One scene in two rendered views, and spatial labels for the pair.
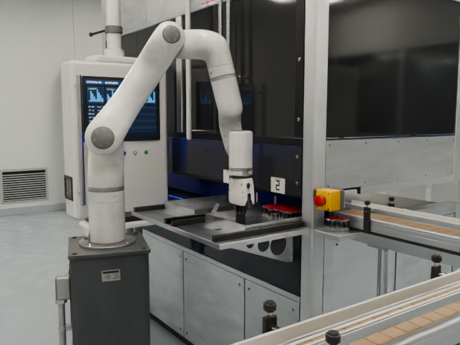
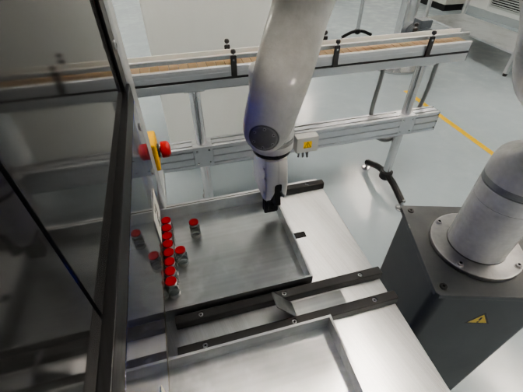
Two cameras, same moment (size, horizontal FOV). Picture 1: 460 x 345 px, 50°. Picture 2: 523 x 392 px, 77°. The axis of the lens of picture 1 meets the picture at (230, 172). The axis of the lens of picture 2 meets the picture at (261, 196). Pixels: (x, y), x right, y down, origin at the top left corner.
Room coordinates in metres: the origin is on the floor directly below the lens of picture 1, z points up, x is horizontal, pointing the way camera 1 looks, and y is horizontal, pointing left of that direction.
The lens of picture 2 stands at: (2.24, 0.13, 1.44)
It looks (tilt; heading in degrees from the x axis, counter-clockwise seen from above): 42 degrees down; 200
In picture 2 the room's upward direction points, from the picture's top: straight up
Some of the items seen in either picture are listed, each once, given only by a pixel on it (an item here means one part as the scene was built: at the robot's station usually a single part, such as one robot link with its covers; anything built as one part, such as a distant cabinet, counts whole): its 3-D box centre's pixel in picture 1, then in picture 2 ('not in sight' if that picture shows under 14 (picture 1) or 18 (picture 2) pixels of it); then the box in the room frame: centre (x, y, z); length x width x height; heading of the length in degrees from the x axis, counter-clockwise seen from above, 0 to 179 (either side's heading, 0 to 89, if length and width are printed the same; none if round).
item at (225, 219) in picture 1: (259, 218); (213, 247); (1.86, -0.12, 0.90); 0.34 x 0.26 x 0.04; 125
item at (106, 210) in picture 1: (107, 216); (493, 217); (1.63, 0.42, 0.95); 0.19 x 0.19 x 0.18
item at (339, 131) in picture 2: not in sight; (304, 137); (0.73, -0.17, 0.49); 1.60 x 0.08 x 0.12; 125
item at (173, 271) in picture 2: (277, 213); (170, 254); (1.92, -0.19, 0.90); 0.18 x 0.02 x 0.05; 35
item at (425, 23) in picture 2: not in sight; (423, 34); (0.15, 0.32, 0.90); 0.28 x 0.12 x 0.14; 35
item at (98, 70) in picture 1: (116, 135); not in sight; (2.49, 0.58, 1.19); 0.50 x 0.19 x 0.78; 125
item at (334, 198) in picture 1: (329, 199); (142, 152); (1.73, -0.36, 0.99); 0.08 x 0.07 x 0.07; 125
